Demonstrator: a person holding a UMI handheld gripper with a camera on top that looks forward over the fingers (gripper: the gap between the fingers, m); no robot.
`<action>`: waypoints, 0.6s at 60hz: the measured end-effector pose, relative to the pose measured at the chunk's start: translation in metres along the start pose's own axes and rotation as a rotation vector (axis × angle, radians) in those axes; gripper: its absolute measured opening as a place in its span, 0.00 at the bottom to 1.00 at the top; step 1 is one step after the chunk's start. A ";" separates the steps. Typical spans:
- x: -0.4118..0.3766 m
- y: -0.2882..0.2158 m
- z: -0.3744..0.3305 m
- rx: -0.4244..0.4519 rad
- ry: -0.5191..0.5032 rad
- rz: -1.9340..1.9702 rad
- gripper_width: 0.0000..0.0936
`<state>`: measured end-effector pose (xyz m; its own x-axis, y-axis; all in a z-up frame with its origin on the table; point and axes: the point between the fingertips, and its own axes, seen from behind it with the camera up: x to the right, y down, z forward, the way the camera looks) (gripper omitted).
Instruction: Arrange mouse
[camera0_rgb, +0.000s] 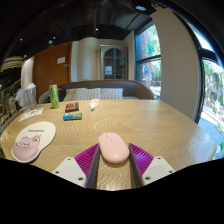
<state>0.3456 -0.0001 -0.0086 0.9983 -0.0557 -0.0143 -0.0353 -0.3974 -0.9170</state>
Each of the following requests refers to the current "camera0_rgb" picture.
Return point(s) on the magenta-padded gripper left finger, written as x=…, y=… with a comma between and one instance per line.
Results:
x=68, y=170

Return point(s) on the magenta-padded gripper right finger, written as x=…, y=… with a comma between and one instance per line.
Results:
x=156, y=168

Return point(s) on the pink computer mouse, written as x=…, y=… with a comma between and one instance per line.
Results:
x=113, y=148

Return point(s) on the white mouse pad pink rest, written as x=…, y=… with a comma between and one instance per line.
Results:
x=33, y=140

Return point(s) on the green small pack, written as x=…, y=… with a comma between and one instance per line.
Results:
x=72, y=116

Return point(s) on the black and red small box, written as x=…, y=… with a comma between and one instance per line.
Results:
x=72, y=107

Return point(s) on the printed paper sheet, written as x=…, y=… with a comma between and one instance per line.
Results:
x=31, y=114

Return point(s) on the crumpled white tissue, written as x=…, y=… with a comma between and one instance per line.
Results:
x=94, y=104

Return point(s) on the green drink can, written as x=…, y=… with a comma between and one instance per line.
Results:
x=54, y=96

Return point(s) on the striped cushion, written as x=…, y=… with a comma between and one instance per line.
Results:
x=69, y=95
x=87, y=94
x=112, y=93

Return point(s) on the black backpack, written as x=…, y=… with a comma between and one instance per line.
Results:
x=62, y=93

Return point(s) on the brown curved sofa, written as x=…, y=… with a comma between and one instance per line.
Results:
x=136, y=90

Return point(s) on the clear shaker bottle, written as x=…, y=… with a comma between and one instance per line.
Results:
x=31, y=96

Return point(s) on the large dark framed window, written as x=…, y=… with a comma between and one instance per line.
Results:
x=213, y=96

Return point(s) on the brown wooden door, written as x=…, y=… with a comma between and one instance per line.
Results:
x=48, y=71

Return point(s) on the white door sign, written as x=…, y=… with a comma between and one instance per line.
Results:
x=61, y=60

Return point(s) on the arched glass door cabinet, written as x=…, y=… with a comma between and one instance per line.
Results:
x=114, y=63

